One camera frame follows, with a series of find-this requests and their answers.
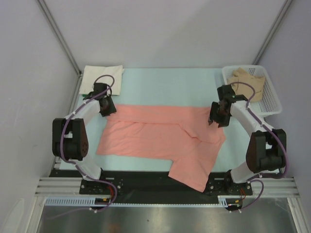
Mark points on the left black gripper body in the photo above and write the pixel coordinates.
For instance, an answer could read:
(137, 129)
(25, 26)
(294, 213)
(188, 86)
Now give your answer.
(108, 95)

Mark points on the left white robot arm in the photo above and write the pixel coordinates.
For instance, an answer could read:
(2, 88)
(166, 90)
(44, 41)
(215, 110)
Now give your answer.
(69, 136)

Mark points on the pink polo shirt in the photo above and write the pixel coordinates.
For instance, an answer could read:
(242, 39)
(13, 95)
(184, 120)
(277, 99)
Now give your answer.
(181, 134)

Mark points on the white slotted cable duct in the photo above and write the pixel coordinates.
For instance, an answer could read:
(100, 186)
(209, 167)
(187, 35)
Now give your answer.
(100, 203)

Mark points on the left aluminium frame post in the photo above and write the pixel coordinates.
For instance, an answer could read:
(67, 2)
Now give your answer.
(58, 35)

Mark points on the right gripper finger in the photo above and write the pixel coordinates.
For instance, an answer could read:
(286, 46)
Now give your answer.
(223, 120)
(214, 113)

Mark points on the folded white t shirt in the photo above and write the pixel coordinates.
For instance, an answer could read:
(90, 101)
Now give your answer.
(91, 73)

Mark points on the beige t shirt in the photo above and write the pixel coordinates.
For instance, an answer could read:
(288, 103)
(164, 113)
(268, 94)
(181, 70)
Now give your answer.
(244, 83)

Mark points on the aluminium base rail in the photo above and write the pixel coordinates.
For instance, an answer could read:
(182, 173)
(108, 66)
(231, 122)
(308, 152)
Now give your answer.
(54, 186)

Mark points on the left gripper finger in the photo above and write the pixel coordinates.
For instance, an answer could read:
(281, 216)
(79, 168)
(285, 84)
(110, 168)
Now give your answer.
(109, 104)
(104, 112)

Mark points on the white plastic basket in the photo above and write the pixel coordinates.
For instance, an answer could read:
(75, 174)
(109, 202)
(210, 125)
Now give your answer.
(270, 104)

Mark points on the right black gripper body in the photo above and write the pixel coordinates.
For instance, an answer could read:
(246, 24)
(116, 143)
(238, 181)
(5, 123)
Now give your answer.
(219, 116)

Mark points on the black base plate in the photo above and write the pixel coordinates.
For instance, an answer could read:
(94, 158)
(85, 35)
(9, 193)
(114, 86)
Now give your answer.
(155, 187)

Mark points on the aluminium frame post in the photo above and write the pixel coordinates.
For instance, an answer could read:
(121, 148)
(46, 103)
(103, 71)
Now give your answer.
(58, 35)
(273, 30)

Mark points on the right aluminium frame post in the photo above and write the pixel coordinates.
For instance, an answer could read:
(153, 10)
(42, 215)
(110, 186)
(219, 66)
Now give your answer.
(273, 30)

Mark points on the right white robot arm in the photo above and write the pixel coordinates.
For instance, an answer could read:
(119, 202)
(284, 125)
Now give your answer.
(266, 155)

